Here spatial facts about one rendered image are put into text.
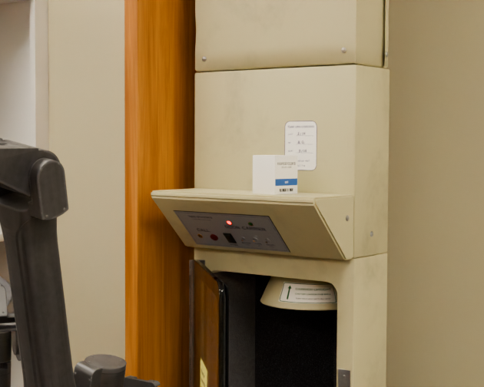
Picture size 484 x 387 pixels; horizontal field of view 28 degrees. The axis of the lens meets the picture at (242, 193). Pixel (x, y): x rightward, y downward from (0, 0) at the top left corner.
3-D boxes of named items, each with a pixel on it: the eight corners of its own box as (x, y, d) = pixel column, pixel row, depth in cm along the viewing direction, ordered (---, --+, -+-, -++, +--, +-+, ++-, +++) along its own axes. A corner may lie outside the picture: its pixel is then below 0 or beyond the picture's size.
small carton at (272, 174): (275, 192, 154) (275, 154, 154) (297, 193, 150) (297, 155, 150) (252, 193, 151) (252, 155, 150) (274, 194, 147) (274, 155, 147)
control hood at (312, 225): (193, 245, 168) (193, 188, 168) (355, 259, 149) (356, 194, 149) (148, 250, 159) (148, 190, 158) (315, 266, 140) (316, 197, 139)
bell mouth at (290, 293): (296, 290, 178) (296, 261, 178) (381, 300, 168) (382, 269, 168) (240, 303, 164) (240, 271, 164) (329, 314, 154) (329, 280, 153)
